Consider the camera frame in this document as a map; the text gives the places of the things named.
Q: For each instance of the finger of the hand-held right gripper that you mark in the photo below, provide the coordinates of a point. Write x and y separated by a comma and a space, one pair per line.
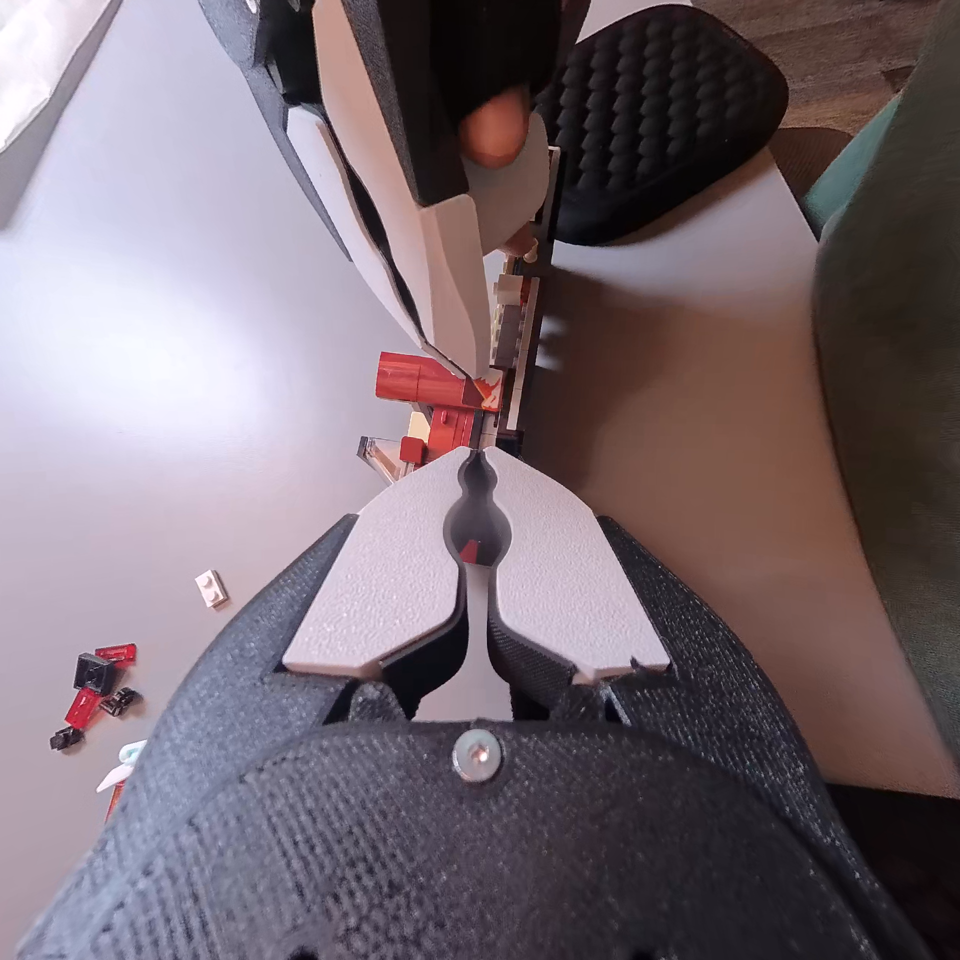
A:
319, 161
450, 285

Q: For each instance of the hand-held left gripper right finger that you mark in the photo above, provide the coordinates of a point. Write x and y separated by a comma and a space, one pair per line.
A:
570, 585

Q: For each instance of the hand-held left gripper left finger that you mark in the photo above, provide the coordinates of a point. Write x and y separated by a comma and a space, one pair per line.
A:
375, 585

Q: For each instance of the red toy brick truck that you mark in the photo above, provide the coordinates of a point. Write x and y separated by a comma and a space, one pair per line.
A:
442, 390

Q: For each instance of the grey desk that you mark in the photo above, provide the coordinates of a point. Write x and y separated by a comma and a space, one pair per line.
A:
187, 337

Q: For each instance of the person's right hand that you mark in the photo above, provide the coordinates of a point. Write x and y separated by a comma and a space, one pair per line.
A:
493, 127

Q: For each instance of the white small brick plate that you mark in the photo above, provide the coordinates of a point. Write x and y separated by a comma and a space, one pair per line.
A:
212, 589

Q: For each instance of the red transparent tile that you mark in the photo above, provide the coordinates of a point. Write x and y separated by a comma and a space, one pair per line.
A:
81, 707
116, 652

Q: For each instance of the black clip brick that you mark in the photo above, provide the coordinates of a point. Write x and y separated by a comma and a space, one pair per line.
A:
120, 701
66, 739

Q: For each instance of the pale turquoise brick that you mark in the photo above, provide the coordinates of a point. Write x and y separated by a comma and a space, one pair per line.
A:
133, 750

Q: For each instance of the person in green sweatshirt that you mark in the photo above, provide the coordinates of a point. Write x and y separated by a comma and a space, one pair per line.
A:
892, 375

